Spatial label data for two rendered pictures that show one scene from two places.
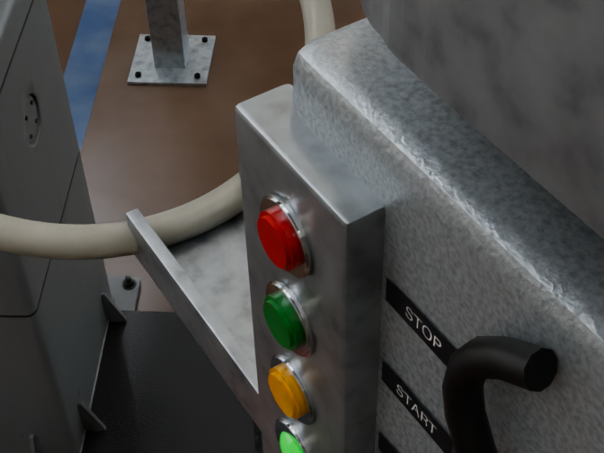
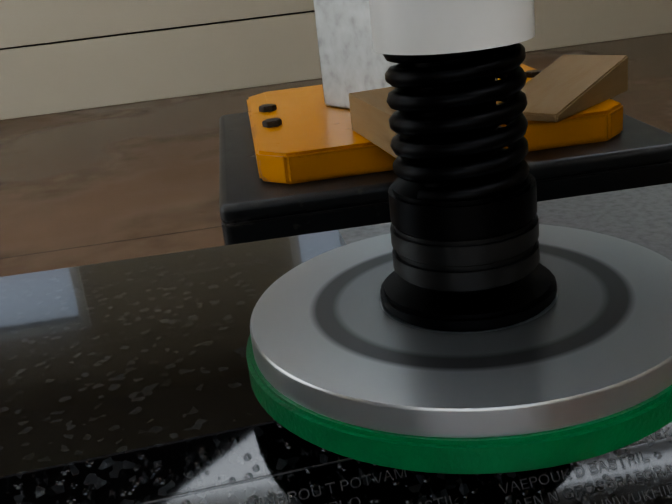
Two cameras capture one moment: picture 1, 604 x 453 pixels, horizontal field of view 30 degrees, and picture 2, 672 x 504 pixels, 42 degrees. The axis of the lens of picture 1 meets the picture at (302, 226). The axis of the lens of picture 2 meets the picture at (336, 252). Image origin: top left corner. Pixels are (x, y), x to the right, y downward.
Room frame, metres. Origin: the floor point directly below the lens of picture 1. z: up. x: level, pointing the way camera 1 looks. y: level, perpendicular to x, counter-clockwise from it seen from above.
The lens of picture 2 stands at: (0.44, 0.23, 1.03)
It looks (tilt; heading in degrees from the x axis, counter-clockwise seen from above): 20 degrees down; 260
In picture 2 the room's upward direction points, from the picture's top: 6 degrees counter-clockwise
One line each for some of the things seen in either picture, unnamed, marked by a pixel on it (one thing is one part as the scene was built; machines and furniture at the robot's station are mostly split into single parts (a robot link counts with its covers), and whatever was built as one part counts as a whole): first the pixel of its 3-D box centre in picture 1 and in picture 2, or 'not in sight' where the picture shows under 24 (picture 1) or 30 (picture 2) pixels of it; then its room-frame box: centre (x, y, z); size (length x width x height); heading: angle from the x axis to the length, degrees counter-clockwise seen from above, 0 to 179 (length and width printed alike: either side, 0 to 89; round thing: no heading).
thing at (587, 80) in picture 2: not in sight; (560, 85); (-0.08, -0.86, 0.80); 0.20 x 0.10 x 0.05; 36
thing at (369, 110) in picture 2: not in sight; (410, 118); (0.15, -0.80, 0.81); 0.20 x 0.10 x 0.05; 93
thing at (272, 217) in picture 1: (282, 237); not in sight; (0.31, 0.01, 1.45); 0.03 x 0.01 x 0.03; 31
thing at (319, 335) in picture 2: not in sight; (468, 305); (0.31, -0.14, 0.85); 0.21 x 0.21 x 0.01
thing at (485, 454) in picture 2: not in sight; (468, 312); (0.31, -0.14, 0.85); 0.22 x 0.22 x 0.04
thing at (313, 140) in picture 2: not in sight; (410, 109); (0.08, -1.04, 0.76); 0.49 x 0.49 x 0.05; 85
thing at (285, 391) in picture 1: (289, 390); not in sight; (0.31, 0.01, 1.35); 0.03 x 0.01 x 0.03; 31
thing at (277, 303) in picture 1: (287, 320); not in sight; (0.31, 0.01, 1.40); 0.03 x 0.01 x 0.03; 31
